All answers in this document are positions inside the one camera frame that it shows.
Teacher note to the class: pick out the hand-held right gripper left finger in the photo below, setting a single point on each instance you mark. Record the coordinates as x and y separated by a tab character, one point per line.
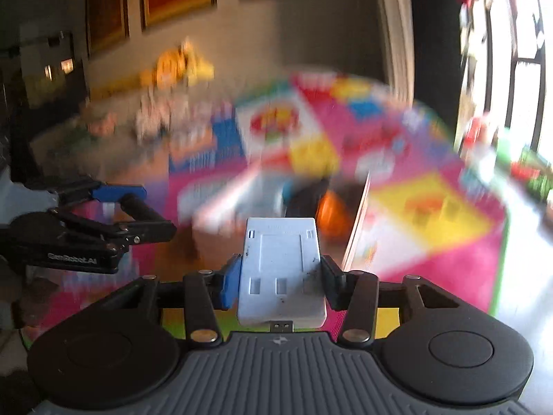
229	283

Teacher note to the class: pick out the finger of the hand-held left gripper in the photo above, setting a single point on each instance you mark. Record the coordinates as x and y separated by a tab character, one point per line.
116	193
147	230

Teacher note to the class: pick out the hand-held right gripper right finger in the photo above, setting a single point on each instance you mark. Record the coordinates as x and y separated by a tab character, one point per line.
332	285

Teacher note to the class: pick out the white plastic device box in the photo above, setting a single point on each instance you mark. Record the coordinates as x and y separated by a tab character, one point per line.
281	259

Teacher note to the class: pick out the pink cardboard box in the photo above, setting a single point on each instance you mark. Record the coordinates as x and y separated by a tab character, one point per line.
229	207

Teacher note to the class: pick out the orange plush toy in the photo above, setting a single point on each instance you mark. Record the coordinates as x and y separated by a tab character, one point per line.
332	216

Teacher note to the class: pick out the crumpled pink cloth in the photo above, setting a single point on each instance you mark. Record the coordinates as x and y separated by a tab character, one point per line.
151	116

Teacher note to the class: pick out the black plush toy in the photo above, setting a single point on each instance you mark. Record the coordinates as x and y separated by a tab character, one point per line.
306	201

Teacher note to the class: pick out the colourful printed blanket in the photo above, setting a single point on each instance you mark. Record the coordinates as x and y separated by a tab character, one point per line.
410	242

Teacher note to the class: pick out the dark cabinet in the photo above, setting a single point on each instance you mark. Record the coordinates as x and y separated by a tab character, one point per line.
43	95

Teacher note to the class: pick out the yellow monkey plush toy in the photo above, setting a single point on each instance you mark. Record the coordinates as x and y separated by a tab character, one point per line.
168	67

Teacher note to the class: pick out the beige curtain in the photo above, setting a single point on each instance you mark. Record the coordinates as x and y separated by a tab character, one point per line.
395	30

